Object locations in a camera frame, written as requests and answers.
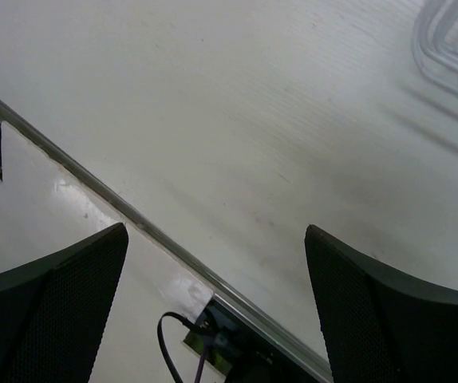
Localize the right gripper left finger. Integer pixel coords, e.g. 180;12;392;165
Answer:
0;223;128;382

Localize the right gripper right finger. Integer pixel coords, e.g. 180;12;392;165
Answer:
305;225;458;382

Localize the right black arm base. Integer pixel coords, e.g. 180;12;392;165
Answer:
156;298;322;383

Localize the white front board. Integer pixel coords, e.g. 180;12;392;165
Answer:
0;124;213;382

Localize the aluminium frame rail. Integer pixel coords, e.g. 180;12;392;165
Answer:
0;100;333;382

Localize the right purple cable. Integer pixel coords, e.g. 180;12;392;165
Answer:
192;342;210;383

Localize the white wire dish rack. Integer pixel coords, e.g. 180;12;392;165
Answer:
412;1;458;96

